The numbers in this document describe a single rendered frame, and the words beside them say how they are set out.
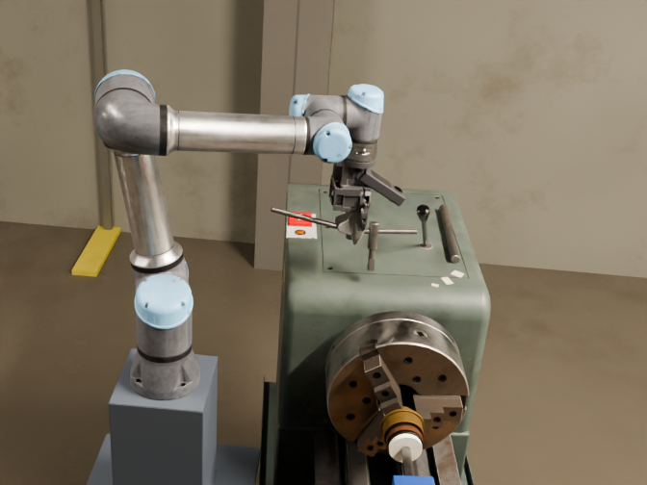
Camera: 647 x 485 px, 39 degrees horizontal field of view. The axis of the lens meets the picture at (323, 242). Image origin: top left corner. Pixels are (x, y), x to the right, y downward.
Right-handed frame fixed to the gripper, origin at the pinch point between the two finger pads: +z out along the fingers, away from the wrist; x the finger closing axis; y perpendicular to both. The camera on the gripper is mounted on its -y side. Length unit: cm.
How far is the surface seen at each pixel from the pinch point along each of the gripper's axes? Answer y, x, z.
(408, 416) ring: -8.2, 32.8, 24.3
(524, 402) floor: -102, -107, 133
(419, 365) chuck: -11.7, 23.3, 18.2
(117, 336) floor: 67, -159, 137
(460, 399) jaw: -21.7, 25.6, 25.8
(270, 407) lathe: 12, -42, 82
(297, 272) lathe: 12.6, -3.2, 11.2
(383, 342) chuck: -3.6, 21.5, 13.4
